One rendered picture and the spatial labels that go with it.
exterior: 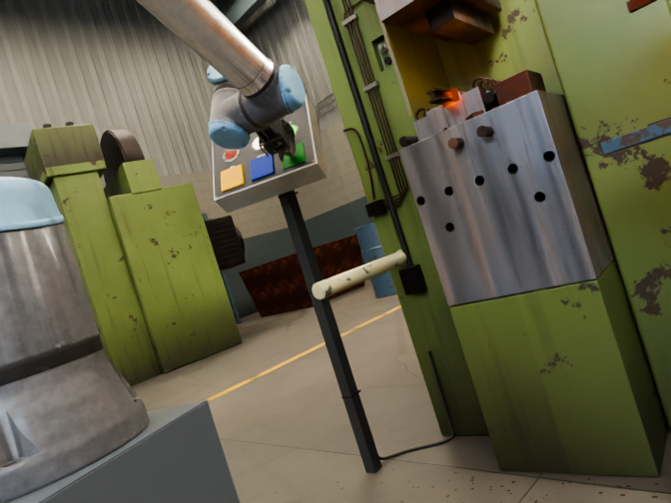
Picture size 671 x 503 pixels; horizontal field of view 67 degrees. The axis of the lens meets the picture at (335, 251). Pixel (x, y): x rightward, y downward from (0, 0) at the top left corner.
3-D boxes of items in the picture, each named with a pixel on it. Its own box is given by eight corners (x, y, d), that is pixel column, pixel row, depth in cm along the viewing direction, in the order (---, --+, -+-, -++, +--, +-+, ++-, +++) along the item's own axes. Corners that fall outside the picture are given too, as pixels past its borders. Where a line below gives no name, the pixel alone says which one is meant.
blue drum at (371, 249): (401, 293, 582) (378, 220, 582) (365, 300, 625) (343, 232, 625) (430, 280, 623) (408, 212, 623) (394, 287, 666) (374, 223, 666)
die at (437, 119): (486, 116, 128) (476, 83, 128) (419, 145, 140) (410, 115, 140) (536, 117, 160) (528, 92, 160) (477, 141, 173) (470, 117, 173)
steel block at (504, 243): (597, 278, 114) (537, 89, 114) (447, 306, 138) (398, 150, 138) (633, 236, 158) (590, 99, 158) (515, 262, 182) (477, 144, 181)
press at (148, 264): (113, 397, 493) (22, 111, 492) (77, 396, 583) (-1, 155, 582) (286, 324, 644) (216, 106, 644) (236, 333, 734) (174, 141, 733)
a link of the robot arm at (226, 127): (236, 117, 105) (240, 72, 111) (197, 138, 111) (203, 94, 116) (266, 141, 112) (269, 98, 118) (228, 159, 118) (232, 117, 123)
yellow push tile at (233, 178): (243, 183, 150) (242, 163, 153) (221, 191, 152) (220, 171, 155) (246, 186, 151) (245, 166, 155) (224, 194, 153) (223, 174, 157)
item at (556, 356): (660, 478, 114) (597, 279, 114) (500, 471, 138) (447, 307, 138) (679, 380, 158) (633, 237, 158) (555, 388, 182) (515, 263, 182)
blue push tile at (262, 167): (274, 171, 147) (272, 152, 151) (251, 180, 149) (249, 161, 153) (277, 175, 149) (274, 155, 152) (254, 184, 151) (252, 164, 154)
